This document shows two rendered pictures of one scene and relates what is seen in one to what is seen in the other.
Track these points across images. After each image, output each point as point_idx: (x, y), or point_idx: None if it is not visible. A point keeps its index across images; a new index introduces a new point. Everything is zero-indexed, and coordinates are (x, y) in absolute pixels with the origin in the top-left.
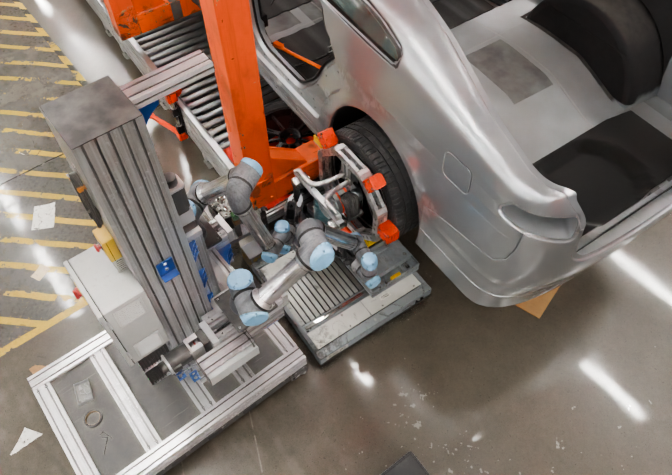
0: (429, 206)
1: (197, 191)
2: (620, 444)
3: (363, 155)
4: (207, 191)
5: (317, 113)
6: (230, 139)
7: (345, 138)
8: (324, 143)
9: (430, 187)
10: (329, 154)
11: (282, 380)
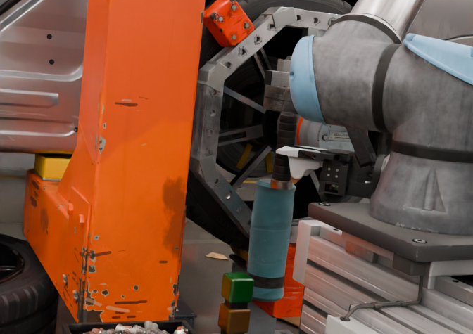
0: (440, 34)
1: (382, 21)
2: None
3: (318, 7)
4: (404, 3)
5: (62, 75)
6: (124, 34)
7: (258, 4)
8: (243, 20)
9: None
10: (260, 43)
11: None
